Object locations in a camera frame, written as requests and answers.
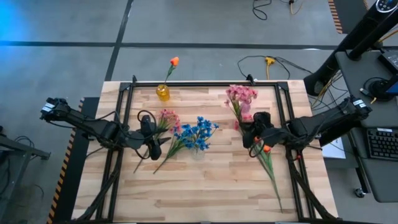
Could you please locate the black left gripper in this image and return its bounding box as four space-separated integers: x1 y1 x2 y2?
138 114 172 161

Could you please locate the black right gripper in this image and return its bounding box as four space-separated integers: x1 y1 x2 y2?
239 111 287 149

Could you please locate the blue artificial flower bunch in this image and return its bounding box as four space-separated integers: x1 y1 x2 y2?
153 123 195 175
181 116 220 156

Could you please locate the clear glass vase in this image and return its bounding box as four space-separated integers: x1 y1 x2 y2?
190 146 206 162

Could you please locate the yellow glass vase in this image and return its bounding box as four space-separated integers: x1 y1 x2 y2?
155 84 171 102

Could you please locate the yellow power plug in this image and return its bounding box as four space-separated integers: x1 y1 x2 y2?
264 56 276 80

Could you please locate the white paper sheet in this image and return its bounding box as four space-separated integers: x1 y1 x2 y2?
322 136 346 160

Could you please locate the black base with hazard stripes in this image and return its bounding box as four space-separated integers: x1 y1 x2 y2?
46 96 101 224

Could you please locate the grey desk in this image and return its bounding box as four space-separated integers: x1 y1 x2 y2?
335 49 398 203

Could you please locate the black keyboard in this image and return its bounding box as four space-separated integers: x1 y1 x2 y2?
366 128 398 162

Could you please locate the black tower fan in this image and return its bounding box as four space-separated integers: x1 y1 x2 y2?
303 0 398 97

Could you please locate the grey metal cart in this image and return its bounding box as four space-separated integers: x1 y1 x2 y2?
0 124 52 224

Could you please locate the orange black hazard tape strip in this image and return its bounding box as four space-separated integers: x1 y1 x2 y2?
328 0 344 34

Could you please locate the black round pole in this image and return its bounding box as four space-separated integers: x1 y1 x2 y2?
347 18 398 62

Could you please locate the black floor mat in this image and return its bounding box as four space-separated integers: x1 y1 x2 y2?
332 0 371 34

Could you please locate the black laptop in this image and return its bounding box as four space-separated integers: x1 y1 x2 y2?
377 49 398 74

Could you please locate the black floor cable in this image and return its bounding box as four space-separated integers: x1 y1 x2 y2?
251 0 273 21
237 55 313 80

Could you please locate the black aluminium table frame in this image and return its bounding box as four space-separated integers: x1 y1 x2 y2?
74 75 343 224

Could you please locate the yellow cable bundle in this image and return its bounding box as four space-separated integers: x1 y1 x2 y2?
312 71 343 108

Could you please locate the yellow floor cable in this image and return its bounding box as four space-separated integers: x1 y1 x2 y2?
289 0 305 16

